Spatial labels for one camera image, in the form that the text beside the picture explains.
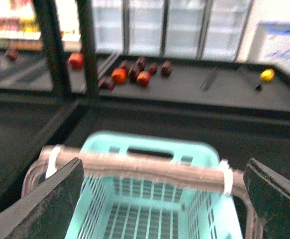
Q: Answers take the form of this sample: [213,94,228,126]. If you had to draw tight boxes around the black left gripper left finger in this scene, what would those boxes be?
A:
[0,158,84,239]

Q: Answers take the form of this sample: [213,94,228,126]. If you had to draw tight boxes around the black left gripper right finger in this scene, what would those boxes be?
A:
[243,158,290,239]

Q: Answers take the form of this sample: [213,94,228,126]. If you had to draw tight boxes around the light blue plastic basket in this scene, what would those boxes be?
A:
[64,131,244,239]

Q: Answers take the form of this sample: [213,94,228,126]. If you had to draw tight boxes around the brown basket handle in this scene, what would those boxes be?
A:
[21,145,263,239]

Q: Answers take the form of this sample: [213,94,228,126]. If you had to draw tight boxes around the red apple compartment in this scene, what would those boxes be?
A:
[68,52,84,70]

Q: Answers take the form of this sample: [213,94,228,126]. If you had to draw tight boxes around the dark red apple front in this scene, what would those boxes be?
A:
[98,76,115,91]

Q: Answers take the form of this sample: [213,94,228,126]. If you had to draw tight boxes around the dark red apple middle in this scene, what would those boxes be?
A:
[128,65,141,82]

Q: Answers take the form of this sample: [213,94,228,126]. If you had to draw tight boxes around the red yellow apple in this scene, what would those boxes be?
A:
[136,71,151,87]

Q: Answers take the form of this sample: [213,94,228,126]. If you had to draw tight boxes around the dark red apple back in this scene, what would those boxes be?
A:
[119,60,130,72]

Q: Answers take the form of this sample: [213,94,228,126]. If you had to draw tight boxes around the dark red apple right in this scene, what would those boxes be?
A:
[161,61,172,77]

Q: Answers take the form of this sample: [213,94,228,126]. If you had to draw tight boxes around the dark red apple upper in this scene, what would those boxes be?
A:
[136,57,146,71]

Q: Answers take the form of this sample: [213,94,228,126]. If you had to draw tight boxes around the small dark red apple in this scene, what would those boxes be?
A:
[148,63,158,75]

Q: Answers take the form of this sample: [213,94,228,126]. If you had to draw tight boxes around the white zip tie left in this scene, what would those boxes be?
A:
[45,145,62,179]

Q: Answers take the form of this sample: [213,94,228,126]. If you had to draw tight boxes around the white zip tie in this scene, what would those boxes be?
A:
[45,145,62,179]
[218,159,233,196]

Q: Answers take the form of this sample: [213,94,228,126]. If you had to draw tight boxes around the white zip tie right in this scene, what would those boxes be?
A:
[218,159,233,196]

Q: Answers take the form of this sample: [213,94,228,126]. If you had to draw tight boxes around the black lower produce tray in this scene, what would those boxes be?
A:
[0,101,290,212]

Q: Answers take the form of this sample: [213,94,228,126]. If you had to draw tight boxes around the black produce tray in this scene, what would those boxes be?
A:
[0,51,290,117]
[0,101,290,212]

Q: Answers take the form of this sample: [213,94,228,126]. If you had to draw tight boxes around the yellow lemon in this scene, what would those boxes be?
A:
[260,69,275,82]

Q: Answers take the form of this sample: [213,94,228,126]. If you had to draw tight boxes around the flat black shelf divider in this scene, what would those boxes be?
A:
[200,66,218,91]

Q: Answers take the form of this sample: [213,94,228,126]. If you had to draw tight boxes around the black upper produce tray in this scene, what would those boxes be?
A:
[0,51,290,117]

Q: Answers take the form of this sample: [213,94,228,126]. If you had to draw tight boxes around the orange fruit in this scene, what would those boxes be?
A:
[111,68,127,84]

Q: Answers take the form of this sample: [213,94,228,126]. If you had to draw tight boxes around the white blue chest freezer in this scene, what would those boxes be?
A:
[247,21,290,74]

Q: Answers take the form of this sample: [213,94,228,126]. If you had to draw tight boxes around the dark fruit left back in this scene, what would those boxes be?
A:
[5,49,18,61]

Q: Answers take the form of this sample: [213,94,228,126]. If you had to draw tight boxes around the glass door refrigerators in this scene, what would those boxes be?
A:
[91,0,252,62]

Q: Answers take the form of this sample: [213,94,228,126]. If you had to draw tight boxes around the grocery shelf with products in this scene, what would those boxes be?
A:
[0,0,81,48]

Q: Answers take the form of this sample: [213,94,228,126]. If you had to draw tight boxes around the black shelf upright post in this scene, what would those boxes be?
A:
[32,0,71,99]

